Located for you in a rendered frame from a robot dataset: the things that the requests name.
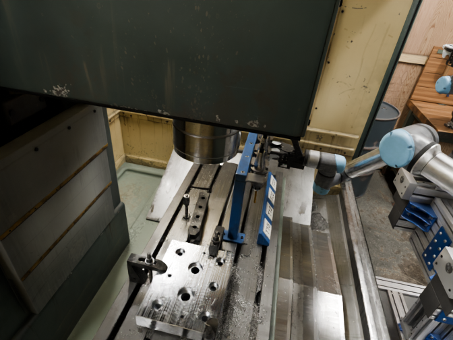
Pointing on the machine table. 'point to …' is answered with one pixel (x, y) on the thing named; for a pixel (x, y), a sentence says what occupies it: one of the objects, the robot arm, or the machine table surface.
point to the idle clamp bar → (198, 216)
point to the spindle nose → (204, 142)
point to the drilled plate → (168, 324)
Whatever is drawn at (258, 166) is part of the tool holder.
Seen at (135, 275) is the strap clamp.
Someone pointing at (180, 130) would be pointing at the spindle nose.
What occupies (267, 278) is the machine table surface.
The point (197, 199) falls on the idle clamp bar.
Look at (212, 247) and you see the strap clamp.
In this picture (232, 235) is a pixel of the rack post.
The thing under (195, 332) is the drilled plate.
